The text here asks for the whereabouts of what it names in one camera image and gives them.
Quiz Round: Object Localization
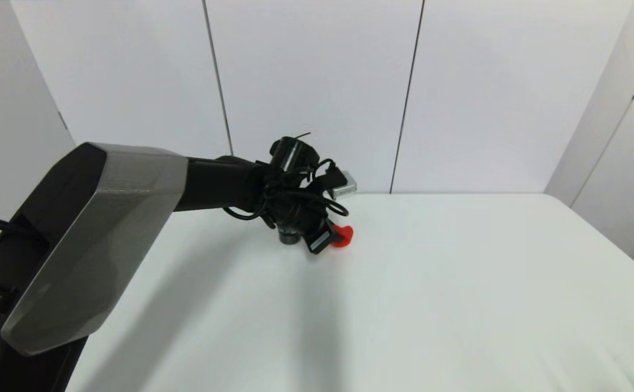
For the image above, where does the black camera cable loop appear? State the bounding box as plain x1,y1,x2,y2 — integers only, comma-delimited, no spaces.
307,158,350,218

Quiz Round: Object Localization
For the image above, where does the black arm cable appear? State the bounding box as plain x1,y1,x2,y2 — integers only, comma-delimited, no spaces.
222,182,275,229

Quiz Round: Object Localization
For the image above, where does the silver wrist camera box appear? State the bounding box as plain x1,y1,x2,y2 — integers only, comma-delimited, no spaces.
332,171,358,198

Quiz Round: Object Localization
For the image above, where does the red rubber duck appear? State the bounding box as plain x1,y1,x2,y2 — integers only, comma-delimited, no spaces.
331,224,355,248

